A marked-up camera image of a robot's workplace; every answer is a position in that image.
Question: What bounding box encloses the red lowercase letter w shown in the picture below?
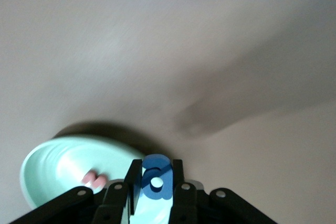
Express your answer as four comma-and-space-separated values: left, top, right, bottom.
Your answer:
81, 170, 107, 189

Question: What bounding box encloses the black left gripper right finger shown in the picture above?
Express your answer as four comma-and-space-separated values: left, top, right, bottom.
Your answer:
167, 158, 211, 224

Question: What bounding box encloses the blue lowercase letter e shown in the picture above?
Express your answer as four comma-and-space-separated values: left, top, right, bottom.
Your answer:
141, 154, 175, 201

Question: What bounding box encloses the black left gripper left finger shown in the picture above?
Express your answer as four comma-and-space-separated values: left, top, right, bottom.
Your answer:
93, 159, 143, 224

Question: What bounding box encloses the green plate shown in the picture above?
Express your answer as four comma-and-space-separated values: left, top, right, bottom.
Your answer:
19, 136, 174, 224

